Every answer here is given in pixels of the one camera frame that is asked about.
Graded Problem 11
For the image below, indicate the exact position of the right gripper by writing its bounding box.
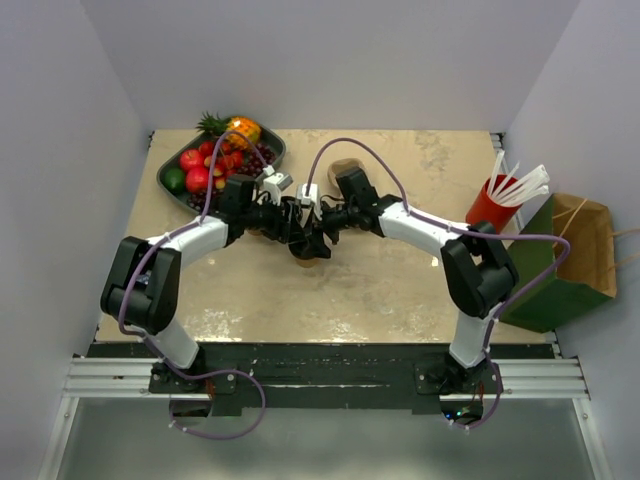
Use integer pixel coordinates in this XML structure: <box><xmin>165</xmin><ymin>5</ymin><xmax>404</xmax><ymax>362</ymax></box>
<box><xmin>302</xmin><ymin>197</ymin><xmax>359</xmax><ymax>260</ymax></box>

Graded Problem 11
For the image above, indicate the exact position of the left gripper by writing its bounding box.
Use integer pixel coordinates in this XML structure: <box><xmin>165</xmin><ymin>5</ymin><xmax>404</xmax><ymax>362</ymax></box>
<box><xmin>241</xmin><ymin>193</ymin><xmax>307</xmax><ymax>244</ymax></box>

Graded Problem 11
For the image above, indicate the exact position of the single brown paper cup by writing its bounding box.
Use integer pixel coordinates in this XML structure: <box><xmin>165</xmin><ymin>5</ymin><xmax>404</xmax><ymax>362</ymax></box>
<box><xmin>295</xmin><ymin>258</ymin><xmax>320</xmax><ymax>268</ymax></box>

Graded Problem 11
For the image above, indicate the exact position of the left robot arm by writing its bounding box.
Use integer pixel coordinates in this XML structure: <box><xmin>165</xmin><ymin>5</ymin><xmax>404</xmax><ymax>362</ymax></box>
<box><xmin>100</xmin><ymin>171</ymin><xmax>292</xmax><ymax>392</ymax></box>

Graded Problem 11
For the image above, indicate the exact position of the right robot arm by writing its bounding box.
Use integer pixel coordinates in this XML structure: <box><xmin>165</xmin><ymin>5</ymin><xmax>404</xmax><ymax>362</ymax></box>
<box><xmin>295</xmin><ymin>167</ymin><xmax>519</xmax><ymax>393</ymax></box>

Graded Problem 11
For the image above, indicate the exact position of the purple grapes bunch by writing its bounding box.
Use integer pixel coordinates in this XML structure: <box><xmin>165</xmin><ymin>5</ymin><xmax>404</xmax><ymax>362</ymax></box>
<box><xmin>187</xmin><ymin>145</ymin><xmax>275</xmax><ymax>212</ymax></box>

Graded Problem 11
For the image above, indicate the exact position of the stack of cup carriers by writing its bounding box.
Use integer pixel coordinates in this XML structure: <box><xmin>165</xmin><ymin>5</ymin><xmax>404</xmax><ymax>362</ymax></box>
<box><xmin>327</xmin><ymin>158</ymin><xmax>366</xmax><ymax>189</ymax></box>

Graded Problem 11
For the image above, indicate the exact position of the grey fruit tray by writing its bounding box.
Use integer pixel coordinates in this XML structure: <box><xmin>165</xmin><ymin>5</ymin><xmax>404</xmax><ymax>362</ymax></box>
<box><xmin>156</xmin><ymin>126</ymin><xmax>286</xmax><ymax>214</ymax></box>

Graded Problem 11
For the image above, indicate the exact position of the red apple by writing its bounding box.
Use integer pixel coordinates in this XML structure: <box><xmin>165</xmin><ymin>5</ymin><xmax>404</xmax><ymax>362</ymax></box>
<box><xmin>185</xmin><ymin>166</ymin><xmax>213</xmax><ymax>194</ymax></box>
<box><xmin>179</xmin><ymin>149</ymin><xmax>205</xmax><ymax>173</ymax></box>

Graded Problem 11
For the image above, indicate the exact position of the green lime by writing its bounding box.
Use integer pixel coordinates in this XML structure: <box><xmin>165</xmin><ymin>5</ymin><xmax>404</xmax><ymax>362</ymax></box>
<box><xmin>161</xmin><ymin>167</ymin><xmax>186</xmax><ymax>196</ymax></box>

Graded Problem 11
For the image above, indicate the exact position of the toy pineapple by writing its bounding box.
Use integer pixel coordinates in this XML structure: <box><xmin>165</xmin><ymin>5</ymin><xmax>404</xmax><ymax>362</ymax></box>
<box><xmin>196</xmin><ymin>112</ymin><xmax>262</xmax><ymax>150</ymax></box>

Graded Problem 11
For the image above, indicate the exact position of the red straw cup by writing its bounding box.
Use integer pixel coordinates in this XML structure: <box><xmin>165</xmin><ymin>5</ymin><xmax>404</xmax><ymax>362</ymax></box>
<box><xmin>465</xmin><ymin>179</ymin><xmax>520</xmax><ymax>233</ymax></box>

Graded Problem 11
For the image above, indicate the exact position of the green paper bag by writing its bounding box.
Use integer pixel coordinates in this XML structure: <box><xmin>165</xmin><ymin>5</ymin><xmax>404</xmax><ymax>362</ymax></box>
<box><xmin>500</xmin><ymin>193</ymin><xmax>617</xmax><ymax>333</ymax></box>

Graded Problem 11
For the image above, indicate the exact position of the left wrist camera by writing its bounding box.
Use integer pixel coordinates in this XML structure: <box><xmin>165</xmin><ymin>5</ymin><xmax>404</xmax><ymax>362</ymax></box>
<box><xmin>262</xmin><ymin>165</ymin><xmax>293</xmax><ymax>205</ymax></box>

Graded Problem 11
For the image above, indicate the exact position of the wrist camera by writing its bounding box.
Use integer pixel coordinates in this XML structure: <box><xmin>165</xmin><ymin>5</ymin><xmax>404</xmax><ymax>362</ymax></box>
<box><xmin>262</xmin><ymin>165</ymin><xmax>293</xmax><ymax>205</ymax></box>
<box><xmin>295</xmin><ymin>183</ymin><xmax>322</xmax><ymax>217</ymax></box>

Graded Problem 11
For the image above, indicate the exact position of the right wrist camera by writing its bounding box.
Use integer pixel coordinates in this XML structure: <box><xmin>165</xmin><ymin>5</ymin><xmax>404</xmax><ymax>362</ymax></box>
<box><xmin>295</xmin><ymin>183</ymin><xmax>322</xmax><ymax>217</ymax></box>

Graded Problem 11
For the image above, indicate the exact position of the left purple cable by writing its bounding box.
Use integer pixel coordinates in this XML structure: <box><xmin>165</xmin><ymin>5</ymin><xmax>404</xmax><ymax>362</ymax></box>
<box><xmin>117</xmin><ymin>130</ymin><xmax>277</xmax><ymax>341</ymax></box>

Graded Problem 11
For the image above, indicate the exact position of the purple cable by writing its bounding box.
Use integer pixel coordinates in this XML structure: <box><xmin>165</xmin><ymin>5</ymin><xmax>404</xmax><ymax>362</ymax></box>
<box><xmin>305</xmin><ymin>137</ymin><xmax>573</xmax><ymax>431</ymax></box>
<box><xmin>117</xmin><ymin>130</ymin><xmax>277</xmax><ymax>341</ymax></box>

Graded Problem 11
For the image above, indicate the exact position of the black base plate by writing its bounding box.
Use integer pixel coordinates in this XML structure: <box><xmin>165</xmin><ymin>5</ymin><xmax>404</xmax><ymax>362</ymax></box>
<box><xmin>87</xmin><ymin>341</ymin><xmax>557</xmax><ymax>417</ymax></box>

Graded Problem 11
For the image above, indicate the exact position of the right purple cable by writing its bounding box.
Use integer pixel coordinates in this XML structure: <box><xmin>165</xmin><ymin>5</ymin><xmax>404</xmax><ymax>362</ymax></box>
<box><xmin>305</xmin><ymin>137</ymin><xmax>573</xmax><ymax>431</ymax></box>

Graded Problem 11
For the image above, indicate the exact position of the aluminium rail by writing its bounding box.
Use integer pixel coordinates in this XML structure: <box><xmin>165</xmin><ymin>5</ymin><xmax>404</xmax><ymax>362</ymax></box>
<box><xmin>439</xmin><ymin>355</ymin><xmax>593</xmax><ymax>402</ymax></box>

